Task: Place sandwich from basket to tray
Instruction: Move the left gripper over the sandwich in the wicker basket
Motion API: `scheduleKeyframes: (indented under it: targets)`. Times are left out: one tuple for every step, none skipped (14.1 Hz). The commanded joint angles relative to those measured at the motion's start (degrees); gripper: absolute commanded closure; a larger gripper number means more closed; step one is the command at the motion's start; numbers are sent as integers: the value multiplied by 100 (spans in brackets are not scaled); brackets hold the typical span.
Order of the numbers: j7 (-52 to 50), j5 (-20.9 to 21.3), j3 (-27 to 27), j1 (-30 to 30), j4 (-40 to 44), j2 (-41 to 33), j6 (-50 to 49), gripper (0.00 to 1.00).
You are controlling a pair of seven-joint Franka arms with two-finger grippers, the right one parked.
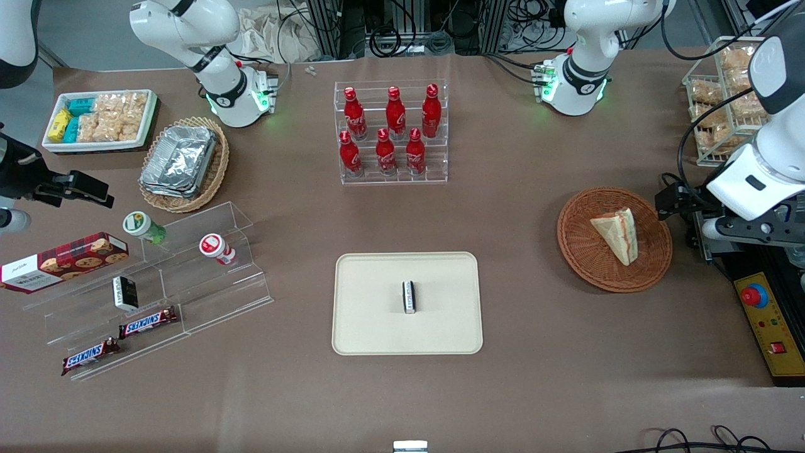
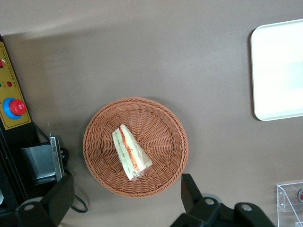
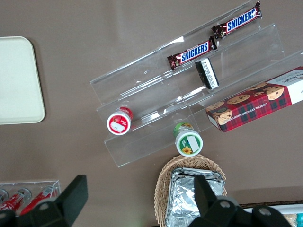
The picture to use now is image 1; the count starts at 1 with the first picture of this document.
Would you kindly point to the brown Snickers bar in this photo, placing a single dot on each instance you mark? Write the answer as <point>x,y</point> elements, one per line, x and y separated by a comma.
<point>90,357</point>
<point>148,323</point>

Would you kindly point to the green lidded cup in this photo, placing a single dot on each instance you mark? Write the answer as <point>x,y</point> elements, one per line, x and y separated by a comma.
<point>141,226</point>

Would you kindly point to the beige plastic tray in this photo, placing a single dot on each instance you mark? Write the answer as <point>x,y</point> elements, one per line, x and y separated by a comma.
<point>377,321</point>

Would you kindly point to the red cola bottle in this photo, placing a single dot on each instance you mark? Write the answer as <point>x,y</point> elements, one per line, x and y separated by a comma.
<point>355,116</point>
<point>415,154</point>
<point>385,155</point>
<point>349,156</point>
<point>431,113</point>
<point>395,115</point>

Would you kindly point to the yellow emergency stop box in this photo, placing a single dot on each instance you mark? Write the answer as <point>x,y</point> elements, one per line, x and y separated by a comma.
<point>777,333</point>

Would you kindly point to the clear acrylic bottle rack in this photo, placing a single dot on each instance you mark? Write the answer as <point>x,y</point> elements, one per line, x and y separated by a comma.
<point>440,170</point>

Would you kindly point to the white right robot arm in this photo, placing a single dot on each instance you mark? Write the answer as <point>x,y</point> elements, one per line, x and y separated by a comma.
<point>182,25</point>

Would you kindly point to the clear rice cracker bag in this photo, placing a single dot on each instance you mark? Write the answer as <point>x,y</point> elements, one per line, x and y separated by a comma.
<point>720,137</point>
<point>739,58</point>
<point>95,128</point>
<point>131,126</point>
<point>748,100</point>
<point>122,104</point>
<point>705,92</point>

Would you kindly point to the red tartan cookie box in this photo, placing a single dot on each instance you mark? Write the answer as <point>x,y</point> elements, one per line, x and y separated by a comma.
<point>63,261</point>

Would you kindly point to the yellow snack packet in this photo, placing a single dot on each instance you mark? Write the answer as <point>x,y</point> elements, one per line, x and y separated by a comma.
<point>59,124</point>

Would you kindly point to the black aluminium frame post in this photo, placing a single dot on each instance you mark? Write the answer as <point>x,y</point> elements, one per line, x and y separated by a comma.
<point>336,28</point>

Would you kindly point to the clear acrylic stepped rack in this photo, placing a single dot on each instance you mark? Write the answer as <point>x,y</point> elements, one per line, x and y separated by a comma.
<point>207,296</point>

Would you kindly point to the oval wicker basket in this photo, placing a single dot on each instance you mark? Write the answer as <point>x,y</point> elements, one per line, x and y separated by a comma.
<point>217,170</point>

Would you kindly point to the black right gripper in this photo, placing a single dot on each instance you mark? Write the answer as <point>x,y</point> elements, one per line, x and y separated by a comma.
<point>24,174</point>

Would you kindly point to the white rectangular snack bin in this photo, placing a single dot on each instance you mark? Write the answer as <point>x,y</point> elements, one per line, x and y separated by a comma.
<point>148,126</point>

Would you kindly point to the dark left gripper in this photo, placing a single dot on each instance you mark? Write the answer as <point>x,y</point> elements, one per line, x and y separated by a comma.
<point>690,202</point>

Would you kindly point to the crumpled beige paper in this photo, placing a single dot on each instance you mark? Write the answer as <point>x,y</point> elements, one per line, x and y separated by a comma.
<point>277,34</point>

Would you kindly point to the black metal mounting frame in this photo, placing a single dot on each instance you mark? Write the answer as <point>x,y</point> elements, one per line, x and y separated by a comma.
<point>755,259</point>

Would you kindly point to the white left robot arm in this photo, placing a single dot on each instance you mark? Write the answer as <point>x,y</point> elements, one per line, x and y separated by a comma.
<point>585,63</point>

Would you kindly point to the round brown wicker basket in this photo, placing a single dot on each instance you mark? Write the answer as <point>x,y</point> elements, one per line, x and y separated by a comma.
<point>585,258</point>

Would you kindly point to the teal snack packet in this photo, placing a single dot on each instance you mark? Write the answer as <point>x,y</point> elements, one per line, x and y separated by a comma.
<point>71,130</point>
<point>81,106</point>

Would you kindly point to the stacked aluminium foil trays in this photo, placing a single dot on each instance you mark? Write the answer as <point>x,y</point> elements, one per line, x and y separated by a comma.
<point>179,162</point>

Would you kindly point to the wrapped triangular sandwich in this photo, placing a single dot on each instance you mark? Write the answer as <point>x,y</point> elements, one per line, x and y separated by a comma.
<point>619,236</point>

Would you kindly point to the red lidded cup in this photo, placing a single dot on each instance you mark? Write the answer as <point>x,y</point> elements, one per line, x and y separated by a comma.
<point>216,247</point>

